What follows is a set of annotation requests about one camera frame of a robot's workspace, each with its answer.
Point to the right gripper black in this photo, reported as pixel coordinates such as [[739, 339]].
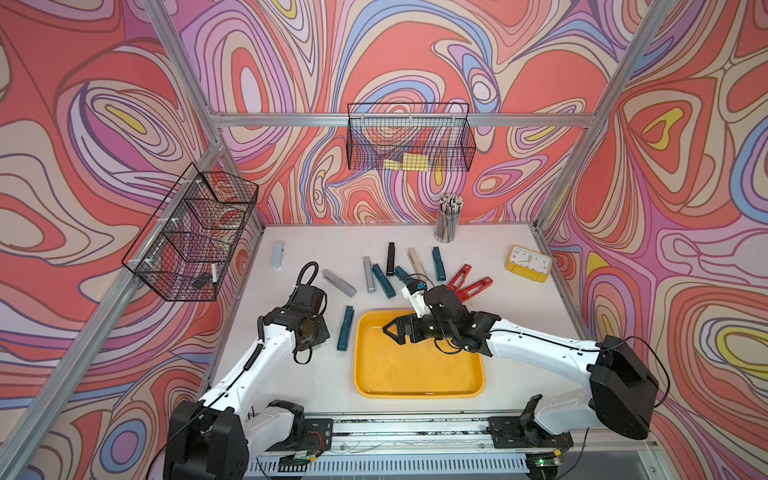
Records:
[[400, 322]]

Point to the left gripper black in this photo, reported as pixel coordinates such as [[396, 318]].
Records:
[[323, 332]]

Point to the dark teal pruning pliers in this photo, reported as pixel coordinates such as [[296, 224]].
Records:
[[345, 329]]

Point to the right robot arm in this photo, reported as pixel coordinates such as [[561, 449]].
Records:
[[615, 387]]

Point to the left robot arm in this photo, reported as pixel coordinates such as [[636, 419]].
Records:
[[218, 435]]

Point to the yellow plastic storage tray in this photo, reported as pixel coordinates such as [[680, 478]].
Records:
[[385, 370]]

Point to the grey pruning pliers angled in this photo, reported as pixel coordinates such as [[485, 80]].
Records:
[[340, 284]]

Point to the grey pruning pliers upright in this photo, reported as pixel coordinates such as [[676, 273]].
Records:
[[369, 276]]

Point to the beige pruning pliers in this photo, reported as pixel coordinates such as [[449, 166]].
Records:
[[416, 263]]

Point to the teal pruning pliers upright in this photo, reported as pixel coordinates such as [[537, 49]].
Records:
[[438, 265]]

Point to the black pruning pliers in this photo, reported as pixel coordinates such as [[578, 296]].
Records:
[[390, 262]]

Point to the light blue-grey pliers far left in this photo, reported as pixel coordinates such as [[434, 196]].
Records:
[[277, 257]]

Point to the pencil holder cup with pencils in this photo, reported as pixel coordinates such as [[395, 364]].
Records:
[[449, 212]]

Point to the yellow alarm clock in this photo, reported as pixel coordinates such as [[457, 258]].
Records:
[[529, 264]]

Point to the yellow sticky notes in basket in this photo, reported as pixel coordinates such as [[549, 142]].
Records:
[[408, 162]]

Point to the aluminium front rail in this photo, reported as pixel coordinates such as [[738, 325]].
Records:
[[456, 445]]

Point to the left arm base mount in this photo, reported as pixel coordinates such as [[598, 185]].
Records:
[[313, 435]]

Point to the black wire basket left wall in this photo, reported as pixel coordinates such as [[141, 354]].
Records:
[[185, 249]]

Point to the black wire basket wall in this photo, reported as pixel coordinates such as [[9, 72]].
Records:
[[185, 249], [386, 130]]

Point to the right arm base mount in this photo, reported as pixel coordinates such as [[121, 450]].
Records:
[[522, 431]]

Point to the black wire basket back wall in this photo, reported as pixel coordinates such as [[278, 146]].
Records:
[[386, 130]]

